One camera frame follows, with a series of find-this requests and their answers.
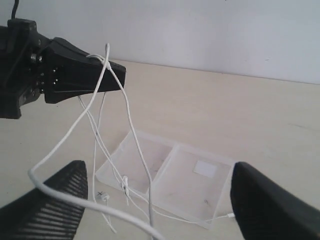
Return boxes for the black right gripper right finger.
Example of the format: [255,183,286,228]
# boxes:
[230,161,320,240]

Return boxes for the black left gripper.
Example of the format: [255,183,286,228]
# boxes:
[0,18,127,120]

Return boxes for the white wired earphones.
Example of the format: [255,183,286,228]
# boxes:
[27,42,236,240]

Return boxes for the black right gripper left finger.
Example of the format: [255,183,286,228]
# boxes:
[0,160,88,240]

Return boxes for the clear plastic hinged case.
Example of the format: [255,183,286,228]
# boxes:
[95,131,234,229]

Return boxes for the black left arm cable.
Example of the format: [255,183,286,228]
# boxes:
[11,0,20,21]

